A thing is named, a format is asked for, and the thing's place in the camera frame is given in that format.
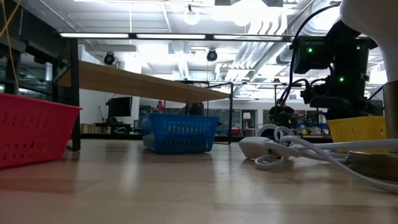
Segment blue plastic basket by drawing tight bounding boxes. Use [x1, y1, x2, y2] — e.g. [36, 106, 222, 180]
[141, 113, 221, 155]

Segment wooden shelf riser black legs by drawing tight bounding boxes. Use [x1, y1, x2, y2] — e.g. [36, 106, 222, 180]
[52, 37, 234, 152]

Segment red plastic basket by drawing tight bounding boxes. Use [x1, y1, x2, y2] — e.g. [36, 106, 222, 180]
[0, 92, 83, 169]

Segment yellow plastic basket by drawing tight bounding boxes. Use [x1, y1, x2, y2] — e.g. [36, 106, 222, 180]
[326, 116, 389, 154]

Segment black monitor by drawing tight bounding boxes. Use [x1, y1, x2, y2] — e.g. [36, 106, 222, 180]
[106, 96, 134, 118]

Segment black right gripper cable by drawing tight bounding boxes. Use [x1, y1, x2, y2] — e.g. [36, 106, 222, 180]
[277, 1, 342, 106]

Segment white lamp with cord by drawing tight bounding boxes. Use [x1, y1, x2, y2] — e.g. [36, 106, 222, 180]
[238, 124, 398, 195]

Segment black overhead frame bar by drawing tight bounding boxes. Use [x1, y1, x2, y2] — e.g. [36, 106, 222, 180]
[58, 32, 295, 43]

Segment yellow hanging cable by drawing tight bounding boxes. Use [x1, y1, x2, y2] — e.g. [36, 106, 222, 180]
[0, 0, 20, 94]

